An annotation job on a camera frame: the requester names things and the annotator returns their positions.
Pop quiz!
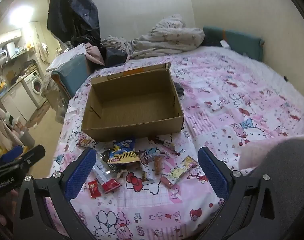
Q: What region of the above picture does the brown cardboard box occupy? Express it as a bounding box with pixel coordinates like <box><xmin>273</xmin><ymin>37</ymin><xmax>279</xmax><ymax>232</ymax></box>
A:
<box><xmin>81</xmin><ymin>62</ymin><xmax>185</xmax><ymax>142</ymax></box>

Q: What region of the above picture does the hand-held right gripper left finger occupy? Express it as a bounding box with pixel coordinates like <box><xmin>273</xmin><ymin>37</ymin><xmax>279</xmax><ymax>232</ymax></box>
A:
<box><xmin>13</xmin><ymin>148</ymin><xmax>97</xmax><ymax>240</ymax></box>

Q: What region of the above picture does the dark hanging plastic sheet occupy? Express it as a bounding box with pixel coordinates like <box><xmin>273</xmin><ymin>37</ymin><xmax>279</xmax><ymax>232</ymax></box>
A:
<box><xmin>47</xmin><ymin>0</ymin><xmax>100</xmax><ymax>43</ymax></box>

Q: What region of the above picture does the small red candy packet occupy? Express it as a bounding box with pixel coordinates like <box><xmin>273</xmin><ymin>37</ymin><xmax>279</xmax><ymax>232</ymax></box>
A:
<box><xmin>88</xmin><ymin>180</ymin><xmax>103</xmax><ymax>199</ymax></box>

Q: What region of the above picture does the pink cloth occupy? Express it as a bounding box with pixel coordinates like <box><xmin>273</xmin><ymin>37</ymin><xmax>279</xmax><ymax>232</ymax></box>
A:
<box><xmin>85</xmin><ymin>42</ymin><xmax>105</xmax><ymax>66</ymax></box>

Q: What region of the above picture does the light blue snack packet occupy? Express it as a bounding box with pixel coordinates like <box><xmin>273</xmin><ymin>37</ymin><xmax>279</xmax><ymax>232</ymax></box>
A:
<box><xmin>144</xmin><ymin>147</ymin><xmax>164</xmax><ymax>160</ymax></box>

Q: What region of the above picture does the brown chocolate snack packet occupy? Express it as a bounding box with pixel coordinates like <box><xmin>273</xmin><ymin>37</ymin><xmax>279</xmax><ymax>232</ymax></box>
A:
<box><xmin>139</xmin><ymin>151</ymin><xmax>150</xmax><ymax>168</ymax></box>

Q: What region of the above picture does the pink sausage stick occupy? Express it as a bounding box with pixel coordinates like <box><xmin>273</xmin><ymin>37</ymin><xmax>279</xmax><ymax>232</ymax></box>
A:
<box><xmin>160</xmin><ymin>176</ymin><xmax>174</xmax><ymax>188</ymax></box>

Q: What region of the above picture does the white washing machine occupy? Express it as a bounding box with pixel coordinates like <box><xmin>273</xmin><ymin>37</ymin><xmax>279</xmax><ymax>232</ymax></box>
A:
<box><xmin>24</xmin><ymin>71</ymin><xmax>47</xmax><ymax>108</ymax></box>

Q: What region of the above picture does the grey cloth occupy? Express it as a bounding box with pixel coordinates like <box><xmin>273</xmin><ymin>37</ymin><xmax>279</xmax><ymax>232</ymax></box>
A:
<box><xmin>174</xmin><ymin>81</ymin><xmax>185</xmax><ymax>98</ymax></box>

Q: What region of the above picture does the pink printed bedsheet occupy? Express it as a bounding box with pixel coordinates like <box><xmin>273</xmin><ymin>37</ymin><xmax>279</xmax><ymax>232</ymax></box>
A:
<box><xmin>43</xmin><ymin>46</ymin><xmax>304</xmax><ymax>240</ymax></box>

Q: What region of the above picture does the white kitchen cabinet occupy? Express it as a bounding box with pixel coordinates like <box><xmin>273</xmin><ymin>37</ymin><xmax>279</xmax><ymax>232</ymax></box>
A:
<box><xmin>0</xmin><ymin>82</ymin><xmax>38</xmax><ymax>123</ymax></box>

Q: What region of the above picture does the dark foil snack packet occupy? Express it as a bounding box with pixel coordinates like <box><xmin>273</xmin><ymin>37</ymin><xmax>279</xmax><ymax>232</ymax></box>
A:
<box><xmin>99</xmin><ymin>149</ymin><xmax>112</xmax><ymax>164</ymax></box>

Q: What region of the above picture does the blue and yellow chips bag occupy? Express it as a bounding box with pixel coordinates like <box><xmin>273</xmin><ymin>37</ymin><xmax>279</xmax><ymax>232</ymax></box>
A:
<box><xmin>108</xmin><ymin>138</ymin><xmax>140</xmax><ymax>166</ymax></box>

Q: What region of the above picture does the white and blue snack packet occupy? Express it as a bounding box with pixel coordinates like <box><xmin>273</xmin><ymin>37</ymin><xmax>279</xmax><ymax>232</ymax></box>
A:
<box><xmin>93</xmin><ymin>159</ymin><xmax>110</xmax><ymax>183</ymax></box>

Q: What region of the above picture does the yellow cartoon snack packet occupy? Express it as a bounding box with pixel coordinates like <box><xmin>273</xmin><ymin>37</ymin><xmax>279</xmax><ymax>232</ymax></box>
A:
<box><xmin>168</xmin><ymin>156</ymin><xmax>200</xmax><ymax>185</ymax></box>

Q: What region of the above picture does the red and brown snack packet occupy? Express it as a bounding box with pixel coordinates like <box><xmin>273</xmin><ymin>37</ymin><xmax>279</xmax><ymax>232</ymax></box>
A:
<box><xmin>76</xmin><ymin>135</ymin><xmax>95</xmax><ymax>148</ymax></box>

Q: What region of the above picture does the teal headboard cushion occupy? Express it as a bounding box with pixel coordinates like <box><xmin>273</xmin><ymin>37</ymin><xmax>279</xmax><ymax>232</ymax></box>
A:
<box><xmin>203</xmin><ymin>26</ymin><xmax>265</xmax><ymax>62</ymax></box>

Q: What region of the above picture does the brown sausage stick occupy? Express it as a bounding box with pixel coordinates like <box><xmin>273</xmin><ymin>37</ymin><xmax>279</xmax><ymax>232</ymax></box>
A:
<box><xmin>153</xmin><ymin>156</ymin><xmax>164</xmax><ymax>177</ymax></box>

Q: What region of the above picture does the teal cushion with white cover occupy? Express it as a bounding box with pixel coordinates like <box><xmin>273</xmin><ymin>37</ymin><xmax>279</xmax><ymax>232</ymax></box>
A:
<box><xmin>51</xmin><ymin>54</ymin><xmax>93</xmax><ymax>99</ymax></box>

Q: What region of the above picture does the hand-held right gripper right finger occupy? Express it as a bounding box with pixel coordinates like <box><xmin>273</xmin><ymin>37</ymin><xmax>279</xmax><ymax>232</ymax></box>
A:
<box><xmin>197</xmin><ymin>146</ymin><xmax>285</xmax><ymax>240</ymax></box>

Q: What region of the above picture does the crumpled white floral blanket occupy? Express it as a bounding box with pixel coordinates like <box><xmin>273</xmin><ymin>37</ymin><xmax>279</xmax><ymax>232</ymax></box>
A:
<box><xmin>101</xmin><ymin>14</ymin><xmax>205</xmax><ymax>60</ymax></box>

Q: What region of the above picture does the white countertop appliance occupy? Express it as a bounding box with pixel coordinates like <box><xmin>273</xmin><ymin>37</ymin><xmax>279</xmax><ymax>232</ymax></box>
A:
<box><xmin>0</xmin><ymin>49</ymin><xmax>10</xmax><ymax>67</ymax></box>

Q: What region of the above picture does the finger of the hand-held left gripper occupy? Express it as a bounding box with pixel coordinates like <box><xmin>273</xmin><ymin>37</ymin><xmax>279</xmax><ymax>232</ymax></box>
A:
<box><xmin>0</xmin><ymin>145</ymin><xmax>24</xmax><ymax>166</ymax></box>
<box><xmin>5</xmin><ymin>144</ymin><xmax>46</xmax><ymax>172</ymax></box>

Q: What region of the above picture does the grey waste bin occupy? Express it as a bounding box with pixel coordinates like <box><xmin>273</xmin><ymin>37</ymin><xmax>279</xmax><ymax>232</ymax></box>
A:
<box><xmin>20</xmin><ymin>129</ymin><xmax>35</xmax><ymax>148</ymax></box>

